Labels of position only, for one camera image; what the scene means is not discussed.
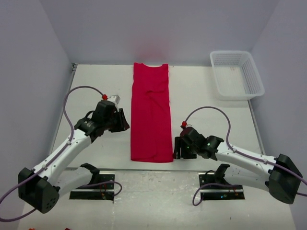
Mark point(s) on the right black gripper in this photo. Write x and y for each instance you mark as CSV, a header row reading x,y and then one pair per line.
x,y
182,148

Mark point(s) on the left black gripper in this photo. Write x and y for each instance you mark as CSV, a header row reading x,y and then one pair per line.
x,y
120,120

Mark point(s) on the red t shirt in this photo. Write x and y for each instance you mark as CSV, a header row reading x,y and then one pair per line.
x,y
150,135

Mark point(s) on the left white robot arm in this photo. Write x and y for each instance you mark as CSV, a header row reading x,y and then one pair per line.
x,y
42,186

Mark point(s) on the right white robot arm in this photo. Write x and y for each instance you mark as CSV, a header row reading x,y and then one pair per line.
x,y
277,175

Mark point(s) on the white plastic basket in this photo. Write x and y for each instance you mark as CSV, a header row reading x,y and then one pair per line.
x,y
236,75

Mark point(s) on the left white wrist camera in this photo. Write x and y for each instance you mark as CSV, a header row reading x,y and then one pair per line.
x,y
113,98

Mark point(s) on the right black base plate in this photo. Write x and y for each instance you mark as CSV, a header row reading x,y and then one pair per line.
x,y
214,192

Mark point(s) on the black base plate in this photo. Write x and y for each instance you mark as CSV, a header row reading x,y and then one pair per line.
x,y
214,192
101,192

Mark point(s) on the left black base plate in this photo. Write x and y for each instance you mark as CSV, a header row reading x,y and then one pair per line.
x,y
101,192

